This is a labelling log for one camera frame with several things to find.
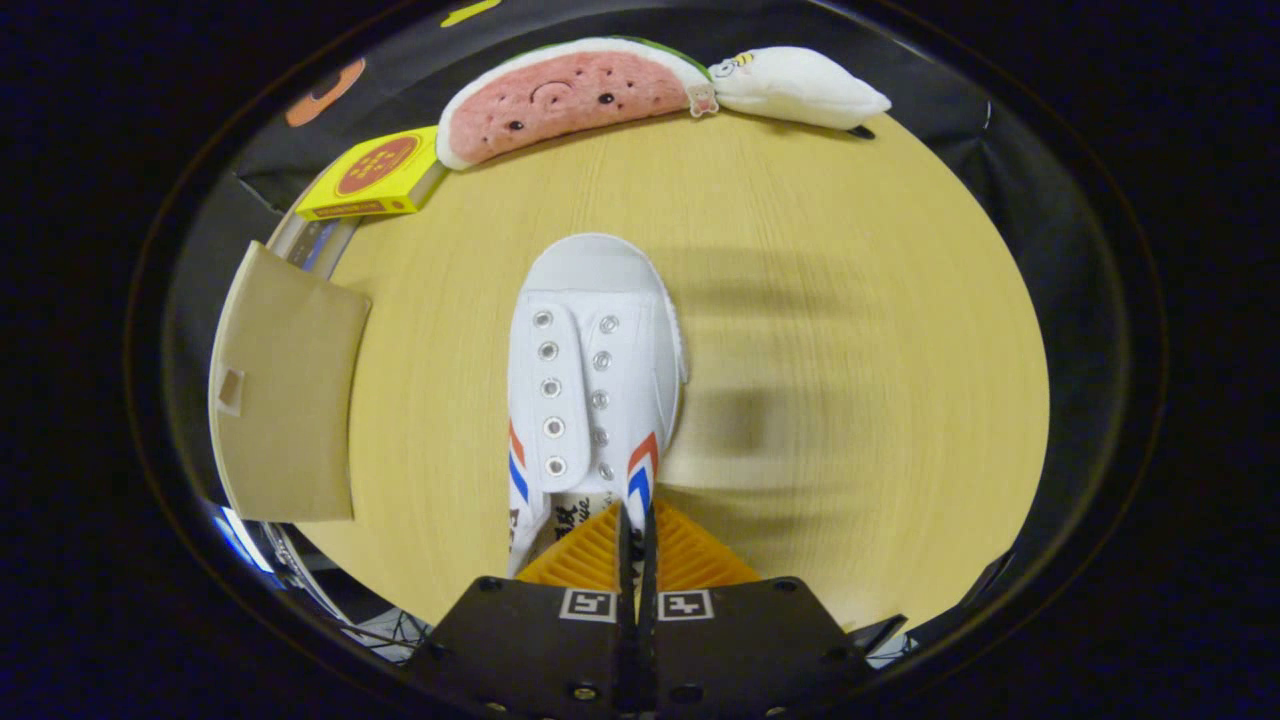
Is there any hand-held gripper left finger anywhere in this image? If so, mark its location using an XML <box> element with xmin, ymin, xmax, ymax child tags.
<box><xmin>405</xmin><ymin>502</ymin><xmax>641</xmax><ymax>720</ymax></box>

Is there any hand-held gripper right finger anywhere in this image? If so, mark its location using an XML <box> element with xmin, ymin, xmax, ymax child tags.
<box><xmin>644</xmin><ymin>500</ymin><xmax>876</xmax><ymax>720</ymax></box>

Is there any white canvas shoe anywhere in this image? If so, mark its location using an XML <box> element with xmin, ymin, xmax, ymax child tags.
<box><xmin>505</xmin><ymin>233</ymin><xmax>691</xmax><ymax>579</ymax></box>

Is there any black flat object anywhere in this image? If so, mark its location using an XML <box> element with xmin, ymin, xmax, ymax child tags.
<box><xmin>848</xmin><ymin>613</ymin><xmax>908</xmax><ymax>658</ymax></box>

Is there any blue book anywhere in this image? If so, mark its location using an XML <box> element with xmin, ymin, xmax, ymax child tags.
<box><xmin>288</xmin><ymin>222</ymin><xmax>339</xmax><ymax>271</ymax></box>

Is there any yellow book with red circle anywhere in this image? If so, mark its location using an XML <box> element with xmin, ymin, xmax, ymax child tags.
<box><xmin>296</xmin><ymin>125</ymin><xmax>446</xmax><ymax>221</ymax></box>

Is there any watermelon slice plush toy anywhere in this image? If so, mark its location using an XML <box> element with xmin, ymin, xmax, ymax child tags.
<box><xmin>436</xmin><ymin>37</ymin><xmax>716</xmax><ymax>171</ymax></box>

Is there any white plush toy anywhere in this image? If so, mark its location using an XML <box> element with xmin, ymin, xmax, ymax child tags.
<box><xmin>708</xmin><ymin>46</ymin><xmax>893</xmax><ymax>138</ymax></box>

